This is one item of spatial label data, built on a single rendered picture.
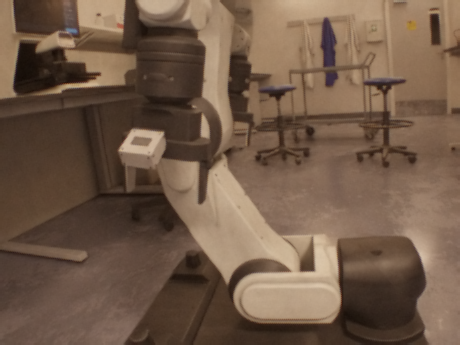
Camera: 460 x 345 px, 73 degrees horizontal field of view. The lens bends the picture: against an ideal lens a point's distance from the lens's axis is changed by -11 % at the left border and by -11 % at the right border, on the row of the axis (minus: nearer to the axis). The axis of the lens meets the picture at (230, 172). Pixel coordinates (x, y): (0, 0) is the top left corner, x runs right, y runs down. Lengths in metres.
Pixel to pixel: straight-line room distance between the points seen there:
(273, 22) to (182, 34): 6.20
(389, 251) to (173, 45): 0.53
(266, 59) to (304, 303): 6.07
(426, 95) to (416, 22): 1.25
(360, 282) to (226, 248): 0.27
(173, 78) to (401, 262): 0.53
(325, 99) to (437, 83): 1.98
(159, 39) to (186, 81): 0.06
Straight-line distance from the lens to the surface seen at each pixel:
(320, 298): 0.67
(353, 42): 6.32
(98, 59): 3.00
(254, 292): 0.67
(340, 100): 6.43
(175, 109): 0.43
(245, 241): 0.67
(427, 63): 6.55
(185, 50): 0.42
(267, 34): 6.61
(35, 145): 2.41
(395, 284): 0.71
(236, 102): 0.86
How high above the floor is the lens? 0.67
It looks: 13 degrees down
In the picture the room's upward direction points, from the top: 6 degrees counter-clockwise
